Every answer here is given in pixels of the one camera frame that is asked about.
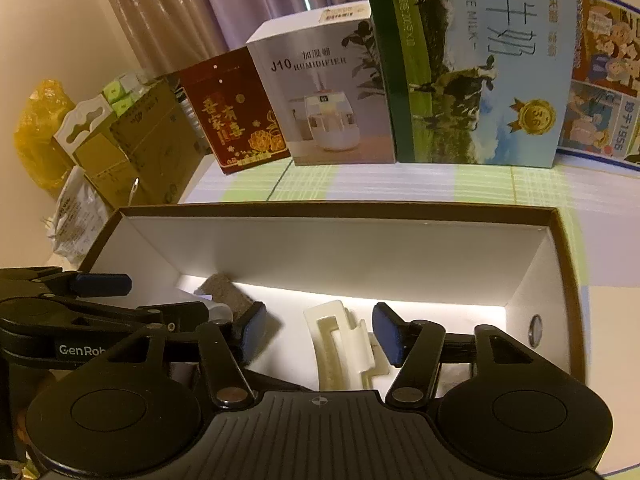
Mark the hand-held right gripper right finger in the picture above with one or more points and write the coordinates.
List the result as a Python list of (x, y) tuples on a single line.
[(387, 336)]

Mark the white plastic bag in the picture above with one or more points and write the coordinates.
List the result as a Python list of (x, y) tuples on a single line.
[(77, 215)]

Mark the blue milk carton box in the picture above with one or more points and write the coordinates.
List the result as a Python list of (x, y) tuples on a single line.
[(600, 85)]

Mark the grey knitted sock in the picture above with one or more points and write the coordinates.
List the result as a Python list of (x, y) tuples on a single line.
[(225, 286)]

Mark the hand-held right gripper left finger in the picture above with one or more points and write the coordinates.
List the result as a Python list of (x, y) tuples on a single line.
[(252, 329)]

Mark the red gift box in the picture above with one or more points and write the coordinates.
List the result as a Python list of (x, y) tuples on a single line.
[(230, 110)]

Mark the white cardboard box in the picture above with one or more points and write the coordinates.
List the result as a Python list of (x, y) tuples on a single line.
[(350, 255)]

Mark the purple curtain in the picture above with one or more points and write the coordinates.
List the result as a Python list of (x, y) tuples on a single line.
[(225, 5)]

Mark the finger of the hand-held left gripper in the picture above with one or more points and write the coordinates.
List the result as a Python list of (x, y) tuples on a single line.
[(102, 284), (190, 319)]

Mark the white card insert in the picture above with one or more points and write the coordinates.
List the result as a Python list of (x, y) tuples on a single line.
[(85, 120)]

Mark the green milk carton box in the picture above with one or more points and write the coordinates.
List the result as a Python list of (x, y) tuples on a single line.
[(475, 60)]

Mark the white humidifier box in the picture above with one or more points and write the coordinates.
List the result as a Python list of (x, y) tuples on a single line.
[(320, 100)]

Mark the checked tablecloth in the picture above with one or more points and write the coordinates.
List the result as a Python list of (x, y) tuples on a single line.
[(400, 185)]

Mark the yellow plastic bag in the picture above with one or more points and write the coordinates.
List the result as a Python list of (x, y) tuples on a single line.
[(40, 130)]

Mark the white hair claw clip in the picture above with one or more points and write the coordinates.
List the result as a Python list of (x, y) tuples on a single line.
[(330, 350)]

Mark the small green boxes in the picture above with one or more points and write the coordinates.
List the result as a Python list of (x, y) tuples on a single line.
[(125, 92)]

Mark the large cardboard box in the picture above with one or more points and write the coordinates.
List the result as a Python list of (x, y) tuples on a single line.
[(155, 150)]

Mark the small cardboard box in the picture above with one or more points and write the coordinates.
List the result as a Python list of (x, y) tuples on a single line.
[(107, 170)]

